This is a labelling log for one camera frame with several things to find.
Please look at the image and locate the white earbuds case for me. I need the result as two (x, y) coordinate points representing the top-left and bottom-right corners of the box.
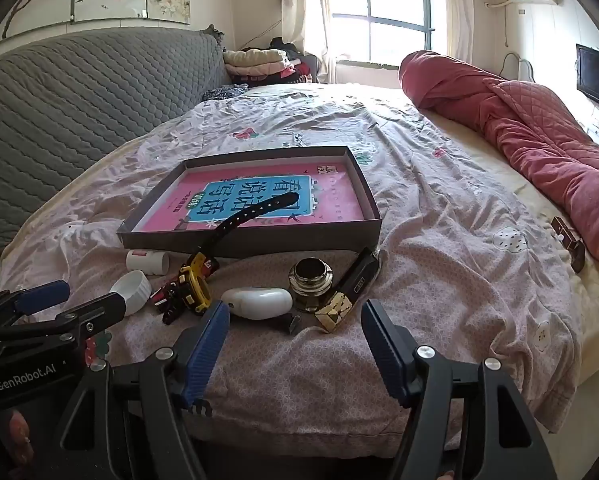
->
(221, 286), (293, 321)

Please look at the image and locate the black flat television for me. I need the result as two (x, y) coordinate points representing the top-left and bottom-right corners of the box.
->
(576, 44), (599, 113)

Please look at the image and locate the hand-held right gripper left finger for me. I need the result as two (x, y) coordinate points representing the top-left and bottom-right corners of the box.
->
(44, 300), (230, 480)

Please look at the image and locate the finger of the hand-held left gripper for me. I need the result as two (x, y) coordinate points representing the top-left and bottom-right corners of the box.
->
(0, 280), (71, 330)
(0, 292), (126, 357)

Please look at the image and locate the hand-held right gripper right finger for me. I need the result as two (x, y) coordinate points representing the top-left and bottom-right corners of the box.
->
(361, 299), (560, 480)

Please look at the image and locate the pink quilted blanket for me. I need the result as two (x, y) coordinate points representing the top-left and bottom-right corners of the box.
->
(398, 50), (599, 266)

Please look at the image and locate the pink strawberry print bedsheet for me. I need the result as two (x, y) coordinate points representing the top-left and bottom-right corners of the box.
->
(0, 82), (587, 453)

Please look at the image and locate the pink and blue book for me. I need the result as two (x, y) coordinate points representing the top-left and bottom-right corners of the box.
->
(132, 162), (367, 232)

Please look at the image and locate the white pill bottle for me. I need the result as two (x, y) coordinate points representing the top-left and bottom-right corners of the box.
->
(126, 250), (170, 276)

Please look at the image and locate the white ribbed bottle cap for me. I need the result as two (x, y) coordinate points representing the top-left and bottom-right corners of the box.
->
(110, 270), (152, 317)

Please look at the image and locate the black and gold lighter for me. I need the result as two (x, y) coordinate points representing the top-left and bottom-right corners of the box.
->
(314, 247), (380, 334)

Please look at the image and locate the small brown box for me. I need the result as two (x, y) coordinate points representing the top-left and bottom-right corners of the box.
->
(551, 216), (586, 273)

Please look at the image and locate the white metal frame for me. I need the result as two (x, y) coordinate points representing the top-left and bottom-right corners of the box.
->
(502, 51), (535, 82)

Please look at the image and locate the shallow grey cardboard box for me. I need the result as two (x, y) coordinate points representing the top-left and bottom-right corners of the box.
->
(116, 146), (383, 260)

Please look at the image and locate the grey quilted headboard cover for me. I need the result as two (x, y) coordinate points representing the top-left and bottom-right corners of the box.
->
(0, 27), (227, 298)

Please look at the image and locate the pile of folded clothes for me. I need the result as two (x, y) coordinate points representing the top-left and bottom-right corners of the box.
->
(222, 37), (320, 86)

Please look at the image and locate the dark patterned cloth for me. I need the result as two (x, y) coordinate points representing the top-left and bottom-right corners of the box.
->
(202, 84), (250, 102)

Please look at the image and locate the cream mattress pad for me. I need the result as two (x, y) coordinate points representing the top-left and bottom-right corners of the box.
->
(419, 107), (599, 386)

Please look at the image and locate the cream curtain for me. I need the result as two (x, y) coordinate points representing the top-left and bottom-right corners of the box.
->
(437, 0), (475, 63)
(280, 0), (337, 84)

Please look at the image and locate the black and yellow wristwatch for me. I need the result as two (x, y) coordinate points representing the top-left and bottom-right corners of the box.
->
(179, 198), (305, 336)

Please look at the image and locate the dark framed window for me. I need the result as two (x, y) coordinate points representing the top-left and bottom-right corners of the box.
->
(329, 0), (450, 68)

